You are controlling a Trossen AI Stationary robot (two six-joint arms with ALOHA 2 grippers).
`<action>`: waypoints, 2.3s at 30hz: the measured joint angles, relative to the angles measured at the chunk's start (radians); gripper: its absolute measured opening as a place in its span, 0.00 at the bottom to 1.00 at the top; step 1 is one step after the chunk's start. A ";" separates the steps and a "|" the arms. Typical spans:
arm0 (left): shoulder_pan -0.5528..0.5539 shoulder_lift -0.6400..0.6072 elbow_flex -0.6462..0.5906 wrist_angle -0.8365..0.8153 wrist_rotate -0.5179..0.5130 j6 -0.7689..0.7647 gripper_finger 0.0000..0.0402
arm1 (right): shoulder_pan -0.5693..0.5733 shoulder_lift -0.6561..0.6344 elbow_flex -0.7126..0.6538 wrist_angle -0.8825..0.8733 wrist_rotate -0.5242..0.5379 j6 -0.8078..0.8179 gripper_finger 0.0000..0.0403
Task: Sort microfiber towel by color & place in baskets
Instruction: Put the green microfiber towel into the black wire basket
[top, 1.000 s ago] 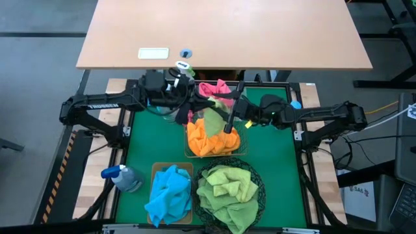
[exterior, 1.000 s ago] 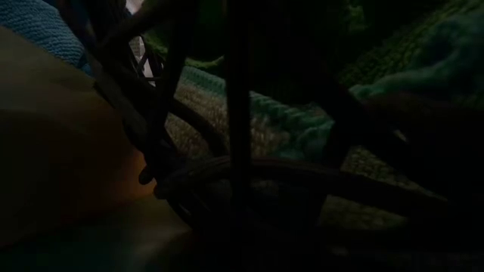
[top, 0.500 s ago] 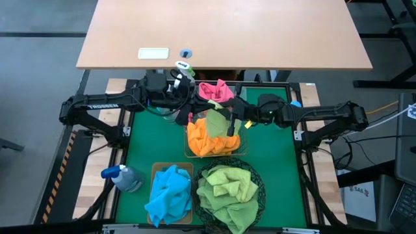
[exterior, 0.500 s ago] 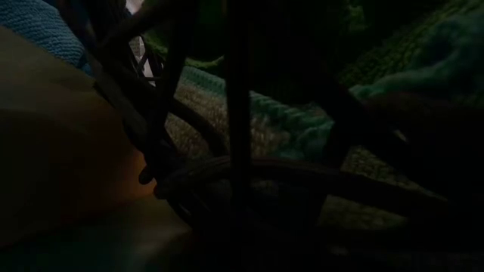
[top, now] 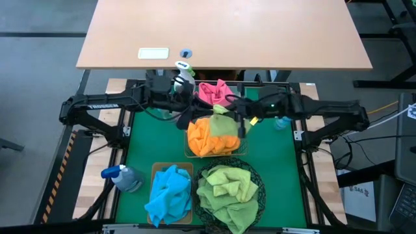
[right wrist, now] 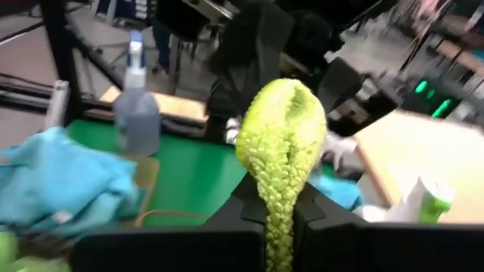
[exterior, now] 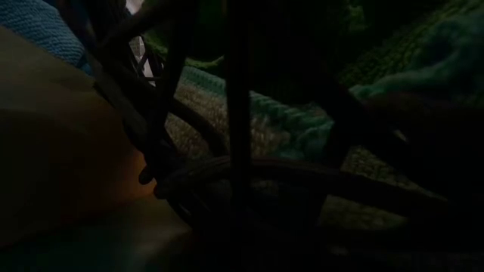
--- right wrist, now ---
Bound grey spray bottle blue nozzle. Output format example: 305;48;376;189
112;29;163;156

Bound black device green lights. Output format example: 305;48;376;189
399;73;468;122

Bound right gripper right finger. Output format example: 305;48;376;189
293;181;484;272

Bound silver aluminium bracket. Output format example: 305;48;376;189
44;79;72;130

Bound white spray bottle green trigger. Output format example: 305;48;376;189
361;174;457;224

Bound blue microfiber towel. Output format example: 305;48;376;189
0;126;139;212
0;181;144;239
308;172;363;212

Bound green microfiber towel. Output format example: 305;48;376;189
234;78;328;272
0;230;75;272

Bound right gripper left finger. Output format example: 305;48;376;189
70;172;268;272

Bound beige wooden desk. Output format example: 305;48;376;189
353;109;484;224

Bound clear spray bottle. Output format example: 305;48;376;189
321;130;366;181

